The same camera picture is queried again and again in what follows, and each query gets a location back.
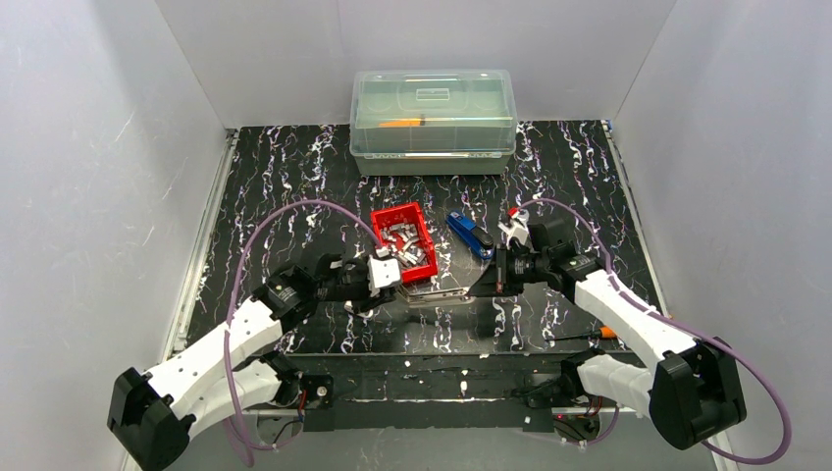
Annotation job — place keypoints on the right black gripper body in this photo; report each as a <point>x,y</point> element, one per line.
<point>504,275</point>

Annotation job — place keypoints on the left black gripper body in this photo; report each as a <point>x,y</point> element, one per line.
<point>363,286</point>

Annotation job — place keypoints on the black silver stapler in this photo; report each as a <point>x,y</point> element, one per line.
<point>434,298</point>

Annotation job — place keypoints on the blue stapler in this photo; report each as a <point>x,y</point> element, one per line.
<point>478,240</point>

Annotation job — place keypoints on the red plastic bin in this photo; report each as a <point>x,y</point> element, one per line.
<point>413,214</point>

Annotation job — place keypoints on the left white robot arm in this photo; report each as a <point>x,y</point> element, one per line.
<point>156,414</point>

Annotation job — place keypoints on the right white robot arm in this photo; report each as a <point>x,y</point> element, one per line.
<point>687,386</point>

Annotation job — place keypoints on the pile of staple strips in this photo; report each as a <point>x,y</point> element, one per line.
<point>405,244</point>

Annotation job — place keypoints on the orange tool inside box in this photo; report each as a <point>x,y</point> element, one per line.
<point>403,123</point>

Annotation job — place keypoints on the clear plastic storage box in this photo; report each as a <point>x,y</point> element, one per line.
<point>470,129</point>

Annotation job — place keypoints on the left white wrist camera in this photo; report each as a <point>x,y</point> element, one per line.
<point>384,271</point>

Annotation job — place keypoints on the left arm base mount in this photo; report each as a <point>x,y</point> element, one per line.
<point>304,391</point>

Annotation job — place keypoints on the orange handled screwdriver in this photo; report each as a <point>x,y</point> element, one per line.
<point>601,333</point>

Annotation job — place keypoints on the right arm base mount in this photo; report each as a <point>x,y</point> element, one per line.
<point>562,387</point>

